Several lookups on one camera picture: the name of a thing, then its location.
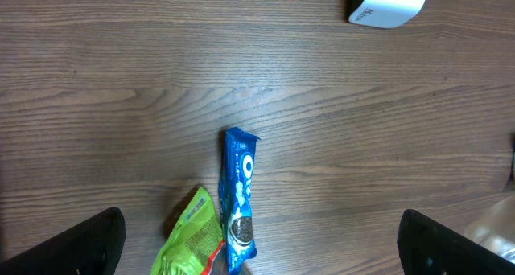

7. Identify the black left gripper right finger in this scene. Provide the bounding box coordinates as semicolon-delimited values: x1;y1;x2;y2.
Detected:
397;209;514;275

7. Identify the beige brown snack bag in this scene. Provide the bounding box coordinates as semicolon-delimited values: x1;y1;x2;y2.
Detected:
463;195;514;263

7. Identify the blue Oreo cookie pack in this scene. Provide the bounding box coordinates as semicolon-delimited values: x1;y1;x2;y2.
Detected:
219;127;258;274

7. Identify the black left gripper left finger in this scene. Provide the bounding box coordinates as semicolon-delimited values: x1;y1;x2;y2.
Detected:
1;207;126;275

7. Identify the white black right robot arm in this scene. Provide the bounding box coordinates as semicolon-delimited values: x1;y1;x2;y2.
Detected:
505;133;515;191

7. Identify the green snack bag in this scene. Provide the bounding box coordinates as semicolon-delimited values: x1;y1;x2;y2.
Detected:
150;187;225;275

